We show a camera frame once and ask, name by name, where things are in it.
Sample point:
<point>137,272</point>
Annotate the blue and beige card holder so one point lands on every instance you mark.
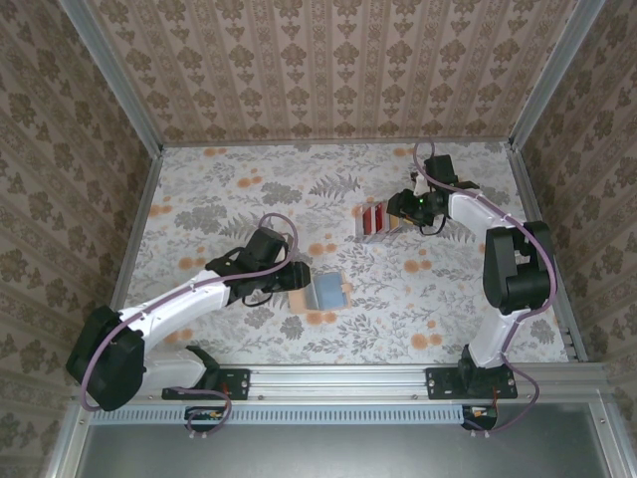
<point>331,291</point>

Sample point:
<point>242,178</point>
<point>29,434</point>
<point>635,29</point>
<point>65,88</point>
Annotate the yellow-faced credit card stack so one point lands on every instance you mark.
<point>393,219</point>

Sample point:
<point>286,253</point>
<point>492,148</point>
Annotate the black controller board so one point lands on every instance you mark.
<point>196,413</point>
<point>478,415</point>

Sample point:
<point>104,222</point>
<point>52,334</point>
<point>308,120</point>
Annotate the aluminium table edge rail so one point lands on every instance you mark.
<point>526,189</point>
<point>138,224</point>
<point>338,143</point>

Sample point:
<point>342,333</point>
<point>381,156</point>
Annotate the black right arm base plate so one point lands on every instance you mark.
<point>440,383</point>

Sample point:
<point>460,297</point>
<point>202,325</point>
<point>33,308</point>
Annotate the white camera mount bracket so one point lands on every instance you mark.
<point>418,183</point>

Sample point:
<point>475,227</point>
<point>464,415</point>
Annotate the aluminium frame post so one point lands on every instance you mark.
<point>552,74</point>
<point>117,74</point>

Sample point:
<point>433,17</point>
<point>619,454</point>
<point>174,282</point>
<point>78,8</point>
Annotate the red-faced credit card stack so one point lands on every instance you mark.
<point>368,221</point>

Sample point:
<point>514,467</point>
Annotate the grey metal panel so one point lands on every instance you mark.
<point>338,453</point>

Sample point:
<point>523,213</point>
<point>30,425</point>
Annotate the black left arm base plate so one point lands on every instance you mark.
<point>241,381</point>

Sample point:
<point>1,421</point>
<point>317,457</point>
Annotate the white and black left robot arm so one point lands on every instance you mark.
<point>174,309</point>

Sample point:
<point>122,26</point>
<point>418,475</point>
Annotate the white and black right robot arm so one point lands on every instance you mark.
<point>517,269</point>

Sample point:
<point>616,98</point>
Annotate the aluminium frame bar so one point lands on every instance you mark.
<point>67,438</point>
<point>611,438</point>

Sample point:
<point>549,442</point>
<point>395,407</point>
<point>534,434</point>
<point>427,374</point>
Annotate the aluminium mounting rail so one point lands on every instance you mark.
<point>338,383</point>

